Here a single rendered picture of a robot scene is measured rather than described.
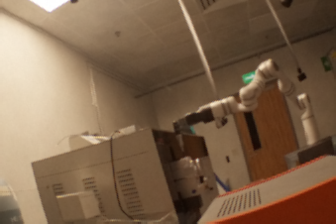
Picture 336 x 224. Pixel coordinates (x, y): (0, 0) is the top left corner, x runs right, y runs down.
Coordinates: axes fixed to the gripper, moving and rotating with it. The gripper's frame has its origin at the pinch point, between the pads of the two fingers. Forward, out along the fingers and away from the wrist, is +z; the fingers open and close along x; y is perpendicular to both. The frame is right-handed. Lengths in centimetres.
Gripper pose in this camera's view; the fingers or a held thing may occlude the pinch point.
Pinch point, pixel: (174, 130)
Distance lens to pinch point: 126.4
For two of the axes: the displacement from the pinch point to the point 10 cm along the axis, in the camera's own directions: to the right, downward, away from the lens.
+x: -3.0, -1.5, -9.4
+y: -2.7, -9.3, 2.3
